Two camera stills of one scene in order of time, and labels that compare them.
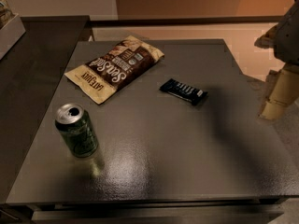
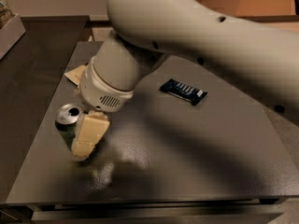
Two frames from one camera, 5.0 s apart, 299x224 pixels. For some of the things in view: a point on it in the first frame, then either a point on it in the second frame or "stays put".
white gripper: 289,37 → 100,91
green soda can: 78,129 stays put
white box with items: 11,26 stays put
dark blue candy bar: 183,91 stays put
